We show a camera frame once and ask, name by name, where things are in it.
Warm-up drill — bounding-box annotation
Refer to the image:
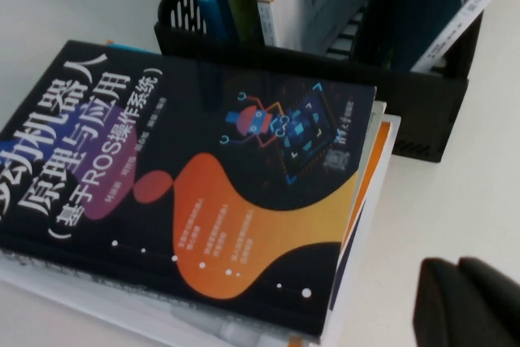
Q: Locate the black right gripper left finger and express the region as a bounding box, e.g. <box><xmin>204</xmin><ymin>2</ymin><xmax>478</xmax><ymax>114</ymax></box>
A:
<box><xmin>413</xmin><ymin>257</ymin><xmax>501</xmax><ymax>347</ymax></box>

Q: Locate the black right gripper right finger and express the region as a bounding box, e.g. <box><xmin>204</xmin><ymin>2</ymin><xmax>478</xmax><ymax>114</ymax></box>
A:
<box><xmin>460</xmin><ymin>256</ymin><xmax>520</xmax><ymax>347</ymax></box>

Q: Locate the white car suspension book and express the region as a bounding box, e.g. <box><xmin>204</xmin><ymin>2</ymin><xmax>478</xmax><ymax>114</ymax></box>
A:
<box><xmin>357</xmin><ymin>0</ymin><xmax>520</xmax><ymax>75</ymax></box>

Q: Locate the orange-edged book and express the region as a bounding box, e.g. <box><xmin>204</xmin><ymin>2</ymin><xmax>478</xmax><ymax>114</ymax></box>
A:
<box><xmin>106</xmin><ymin>39</ymin><xmax>394</xmax><ymax>253</ymax></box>

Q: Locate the black perforated plastic book stand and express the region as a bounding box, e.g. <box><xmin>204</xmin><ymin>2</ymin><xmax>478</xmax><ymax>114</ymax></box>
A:
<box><xmin>154</xmin><ymin>0</ymin><xmax>485</xmax><ymax>164</ymax></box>

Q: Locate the dark mobile robot book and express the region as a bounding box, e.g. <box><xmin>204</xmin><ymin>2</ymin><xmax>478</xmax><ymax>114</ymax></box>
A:
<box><xmin>0</xmin><ymin>39</ymin><xmax>379</xmax><ymax>336</ymax></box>

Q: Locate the plain white book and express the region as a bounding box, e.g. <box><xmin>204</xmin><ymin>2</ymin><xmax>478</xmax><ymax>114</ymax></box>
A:
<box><xmin>0</xmin><ymin>98</ymin><xmax>403</xmax><ymax>347</ymax></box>

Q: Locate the thin white book grey spine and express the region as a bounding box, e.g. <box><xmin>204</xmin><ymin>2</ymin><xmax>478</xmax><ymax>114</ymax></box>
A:
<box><xmin>249</xmin><ymin>0</ymin><xmax>371</xmax><ymax>54</ymax></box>

